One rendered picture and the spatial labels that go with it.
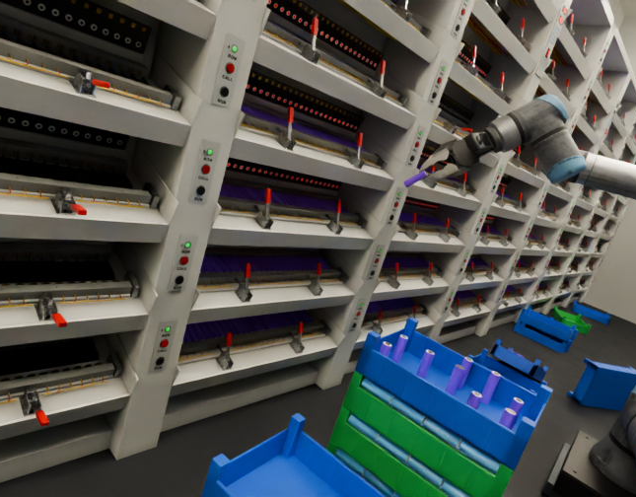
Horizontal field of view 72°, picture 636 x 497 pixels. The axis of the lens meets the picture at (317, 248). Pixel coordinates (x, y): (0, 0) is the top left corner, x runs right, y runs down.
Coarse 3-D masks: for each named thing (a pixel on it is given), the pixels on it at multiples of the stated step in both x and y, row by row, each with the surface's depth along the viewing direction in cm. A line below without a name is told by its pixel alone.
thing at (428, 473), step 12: (348, 420) 84; (360, 420) 84; (372, 432) 82; (384, 444) 80; (396, 456) 79; (408, 456) 78; (420, 468) 76; (432, 480) 75; (444, 480) 76; (456, 492) 73
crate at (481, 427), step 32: (416, 320) 95; (416, 352) 96; (448, 352) 92; (384, 384) 79; (416, 384) 76; (480, 384) 88; (512, 384) 85; (448, 416) 72; (480, 416) 69; (480, 448) 70; (512, 448) 67
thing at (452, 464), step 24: (360, 384) 82; (360, 408) 82; (384, 408) 79; (384, 432) 79; (408, 432) 77; (432, 456) 74; (456, 456) 72; (456, 480) 72; (480, 480) 70; (504, 480) 68
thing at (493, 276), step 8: (472, 256) 243; (480, 256) 251; (488, 256) 252; (472, 264) 212; (480, 264) 240; (488, 264) 252; (496, 264) 249; (464, 272) 220; (472, 272) 227; (480, 272) 234; (488, 272) 233; (496, 272) 247; (504, 272) 246; (464, 280) 210; (472, 280) 213; (480, 280) 223; (488, 280) 230; (496, 280) 238; (464, 288) 210; (472, 288) 219
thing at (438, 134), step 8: (440, 112) 168; (456, 120) 178; (432, 128) 137; (440, 128) 139; (472, 128) 188; (432, 136) 140; (440, 136) 142; (448, 136) 145; (456, 136) 148; (480, 160) 171; (488, 160) 175; (496, 160) 179
